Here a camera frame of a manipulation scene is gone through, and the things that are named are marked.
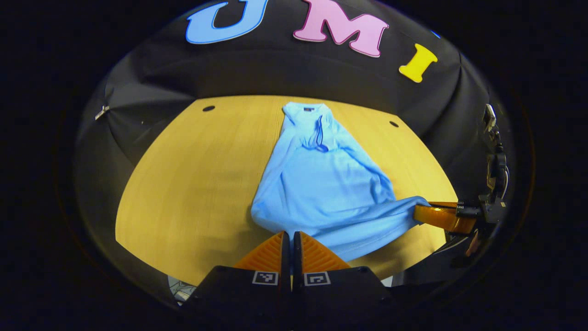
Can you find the black backdrop cloth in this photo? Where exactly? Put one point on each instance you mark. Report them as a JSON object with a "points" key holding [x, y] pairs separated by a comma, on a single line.
{"points": [[275, 69]]}

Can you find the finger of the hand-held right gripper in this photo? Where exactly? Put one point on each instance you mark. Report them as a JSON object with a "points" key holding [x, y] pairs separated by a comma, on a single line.
{"points": [[443, 218]]}

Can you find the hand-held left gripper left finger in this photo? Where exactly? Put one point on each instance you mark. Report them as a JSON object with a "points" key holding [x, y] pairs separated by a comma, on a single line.
{"points": [[271, 294]]}

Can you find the silver backdrop clip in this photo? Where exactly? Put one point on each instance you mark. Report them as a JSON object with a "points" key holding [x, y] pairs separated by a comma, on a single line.
{"points": [[102, 112]]}

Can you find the light blue T-shirt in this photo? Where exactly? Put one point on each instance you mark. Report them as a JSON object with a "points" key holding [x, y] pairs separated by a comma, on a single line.
{"points": [[321, 184]]}

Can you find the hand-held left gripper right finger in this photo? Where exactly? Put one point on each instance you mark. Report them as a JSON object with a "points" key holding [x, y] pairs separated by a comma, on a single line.
{"points": [[317, 294]]}

